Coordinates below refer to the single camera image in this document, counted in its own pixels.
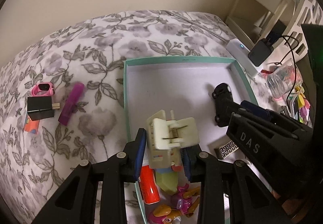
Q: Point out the coral printed card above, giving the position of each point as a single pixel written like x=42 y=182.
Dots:
x=32 y=125

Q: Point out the grey floral bedsheet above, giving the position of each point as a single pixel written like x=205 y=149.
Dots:
x=88 y=37

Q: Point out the cream plastic clip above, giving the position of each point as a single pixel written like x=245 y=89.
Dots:
x=171 y=130

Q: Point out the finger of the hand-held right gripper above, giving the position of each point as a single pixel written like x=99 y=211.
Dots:
x=254 y=108
x=252 y=119

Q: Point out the coral blue green toy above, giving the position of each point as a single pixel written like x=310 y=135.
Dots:
x=166 y=181

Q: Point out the black power adapter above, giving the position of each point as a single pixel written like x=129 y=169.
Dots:
x=260 y=53

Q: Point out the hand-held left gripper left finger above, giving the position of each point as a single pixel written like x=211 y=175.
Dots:
x=140 y=155

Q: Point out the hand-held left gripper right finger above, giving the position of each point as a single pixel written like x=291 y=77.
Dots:
x=188 y=165

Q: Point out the white power strip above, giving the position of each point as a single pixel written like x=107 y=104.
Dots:
x=239 y=51

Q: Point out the white shelf unit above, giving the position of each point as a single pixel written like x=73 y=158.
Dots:
x=267 y=6

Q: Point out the clear plastic cup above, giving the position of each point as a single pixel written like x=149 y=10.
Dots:
x=284 y=80

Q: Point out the teal cardboard box tray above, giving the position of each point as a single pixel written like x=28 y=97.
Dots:
x=171 y=87

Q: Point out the pink orange toy figure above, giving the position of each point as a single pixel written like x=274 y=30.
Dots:
x=181 y=203

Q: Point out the black power plug block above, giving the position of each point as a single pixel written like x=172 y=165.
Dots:
x=40 y=107

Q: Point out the purple tube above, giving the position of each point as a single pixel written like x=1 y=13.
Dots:
x=72 y=104

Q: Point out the colourful hair clips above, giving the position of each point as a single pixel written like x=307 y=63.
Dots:
x=300 y=105

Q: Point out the red cylinder tube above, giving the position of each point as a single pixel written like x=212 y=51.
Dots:
x=149 y=186

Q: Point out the black toy car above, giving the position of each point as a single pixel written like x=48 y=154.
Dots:
x=223 y=102

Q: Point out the pink smartwatch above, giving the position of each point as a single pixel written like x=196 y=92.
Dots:
x=44 y=88

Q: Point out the gold black patterned case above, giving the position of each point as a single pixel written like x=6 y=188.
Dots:
x=225 y=150

